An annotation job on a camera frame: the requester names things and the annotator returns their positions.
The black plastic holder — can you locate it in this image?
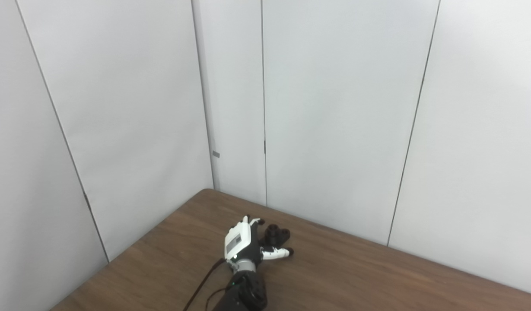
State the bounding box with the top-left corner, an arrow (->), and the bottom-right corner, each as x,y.
264,224 -> 291,248

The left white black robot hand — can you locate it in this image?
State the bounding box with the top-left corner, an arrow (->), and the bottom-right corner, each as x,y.
223,216 -> 294,263

